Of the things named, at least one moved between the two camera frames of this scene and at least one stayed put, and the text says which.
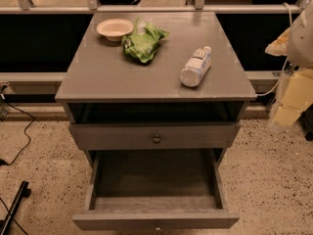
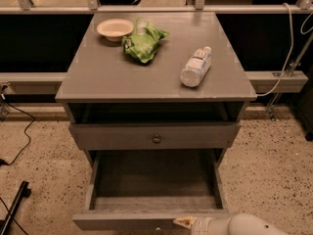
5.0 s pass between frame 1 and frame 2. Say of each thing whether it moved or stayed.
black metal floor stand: stayed
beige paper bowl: stayed
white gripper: moved
